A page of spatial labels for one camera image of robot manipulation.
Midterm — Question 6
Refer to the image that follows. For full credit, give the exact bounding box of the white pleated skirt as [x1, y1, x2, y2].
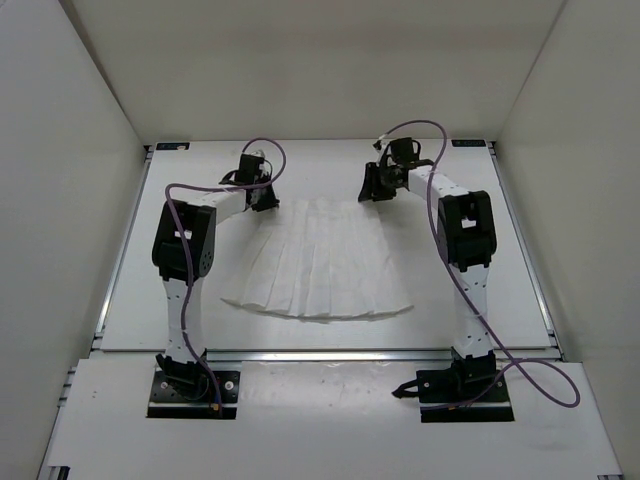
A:
[221, 198, 413, 321]

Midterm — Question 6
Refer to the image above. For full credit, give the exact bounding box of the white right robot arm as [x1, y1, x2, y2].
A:
[358, 137, 497, 404]

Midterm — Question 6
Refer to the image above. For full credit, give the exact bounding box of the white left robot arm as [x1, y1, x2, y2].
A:
[152, 150, 279, 409]

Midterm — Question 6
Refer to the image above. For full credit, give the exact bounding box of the right corner label sticker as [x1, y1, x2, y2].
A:
[451, 139, 486, 148]

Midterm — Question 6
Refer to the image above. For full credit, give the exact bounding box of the corner label sticker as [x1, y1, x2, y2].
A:
[156, 142, 190, 151]
[451, 139, 486, 148]

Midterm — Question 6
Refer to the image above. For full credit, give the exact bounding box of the left corner label sticker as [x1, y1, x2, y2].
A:
[156, 142, 190, 151]

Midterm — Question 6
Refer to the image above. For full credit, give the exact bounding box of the aluminium front rail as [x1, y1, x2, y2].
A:
[207, 350, 451, 363]

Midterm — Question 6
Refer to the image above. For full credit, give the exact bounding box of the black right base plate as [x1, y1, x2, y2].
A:
[416, 370, 515, 424]

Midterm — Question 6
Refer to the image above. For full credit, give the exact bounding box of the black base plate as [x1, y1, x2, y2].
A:
[146, 369, 241, 420]
[416, 370, 515, 424]

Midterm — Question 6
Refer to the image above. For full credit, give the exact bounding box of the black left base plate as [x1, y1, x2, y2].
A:
[146, 369, 241, 420]

